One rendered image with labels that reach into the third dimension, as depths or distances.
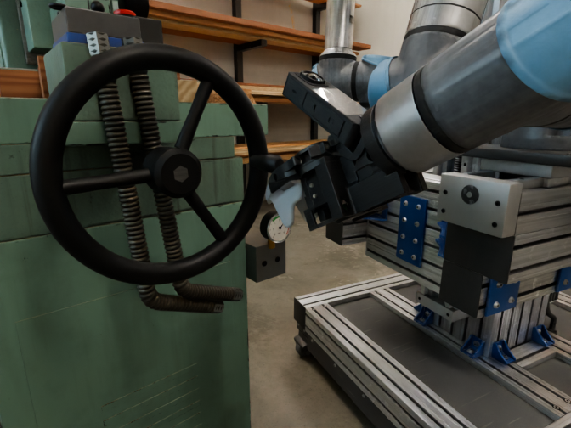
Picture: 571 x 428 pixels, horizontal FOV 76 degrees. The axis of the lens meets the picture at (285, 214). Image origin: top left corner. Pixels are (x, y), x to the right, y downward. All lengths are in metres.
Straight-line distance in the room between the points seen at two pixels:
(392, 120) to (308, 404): 1.09
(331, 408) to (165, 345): 0.68
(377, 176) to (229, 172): 0.43
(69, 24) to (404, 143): 0.41
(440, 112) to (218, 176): 0.50
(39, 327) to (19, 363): 0.06
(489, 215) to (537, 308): 0.67
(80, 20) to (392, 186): 0.41
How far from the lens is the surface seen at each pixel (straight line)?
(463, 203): 0.72
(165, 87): 0.56
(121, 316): 0.70
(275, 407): 1.28
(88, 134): 0.52
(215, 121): 0.70
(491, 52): 0.27
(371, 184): 0.34
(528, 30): 0.27
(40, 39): 0.88
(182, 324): 0.76
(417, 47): 0.43
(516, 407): 1.12
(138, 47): 0.45
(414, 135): 0.30
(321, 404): 1.30
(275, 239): 0.73
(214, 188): 0.70
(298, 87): 0.39
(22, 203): 0.62
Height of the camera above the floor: 0.87
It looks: 15 degrees down
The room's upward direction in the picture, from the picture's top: straight up
